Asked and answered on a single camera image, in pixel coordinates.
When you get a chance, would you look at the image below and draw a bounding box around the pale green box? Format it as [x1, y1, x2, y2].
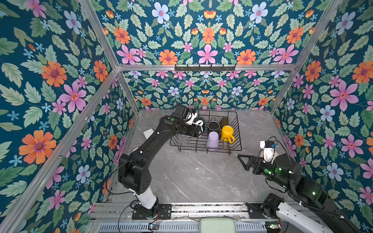
[199, 217, 236, 233]

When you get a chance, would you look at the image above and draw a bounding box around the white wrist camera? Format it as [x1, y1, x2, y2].
[260, 140, 279, 163]
[186, 113, 200, 126]

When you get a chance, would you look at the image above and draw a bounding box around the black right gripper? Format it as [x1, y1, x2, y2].
[236, 154, 290, 191]

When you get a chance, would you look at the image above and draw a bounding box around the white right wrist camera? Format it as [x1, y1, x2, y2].
[260, 140, 279, 163]

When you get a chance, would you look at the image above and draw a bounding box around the green and cream mug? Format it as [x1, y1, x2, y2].
[196, 116, 206, 130]

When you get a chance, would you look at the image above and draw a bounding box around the lavender plastic cup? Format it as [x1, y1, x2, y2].
[206, 132, 220, 151]

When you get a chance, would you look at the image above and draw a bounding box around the clear glass cup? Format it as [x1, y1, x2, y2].
[178, 135, 190, 147]

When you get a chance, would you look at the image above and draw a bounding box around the white rectangular box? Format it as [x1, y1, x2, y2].
[143, 129, 154, 139]

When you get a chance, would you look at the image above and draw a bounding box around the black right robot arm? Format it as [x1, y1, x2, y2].
[238, 153, 360, 233]

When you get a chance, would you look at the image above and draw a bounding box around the black wire dish rack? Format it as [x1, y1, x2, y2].
[170, 110, 242, 154]

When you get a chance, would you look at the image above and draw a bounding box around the yellow plastic mug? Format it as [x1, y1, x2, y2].
[220, 125, 236, 144]

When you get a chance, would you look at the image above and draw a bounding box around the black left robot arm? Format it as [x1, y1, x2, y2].
[118, 105, 204, 219]

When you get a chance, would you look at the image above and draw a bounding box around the metal hook rail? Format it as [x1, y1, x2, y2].
[174, 64, 236, 72]

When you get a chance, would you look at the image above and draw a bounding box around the gold glitter cup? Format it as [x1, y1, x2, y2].
[219, 117, 229, 129]

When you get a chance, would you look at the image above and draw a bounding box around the black mug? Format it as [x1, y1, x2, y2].
[207, 117, 220, 134]

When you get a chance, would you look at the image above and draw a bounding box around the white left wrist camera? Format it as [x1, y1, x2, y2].
[186, 113, 200, 126]

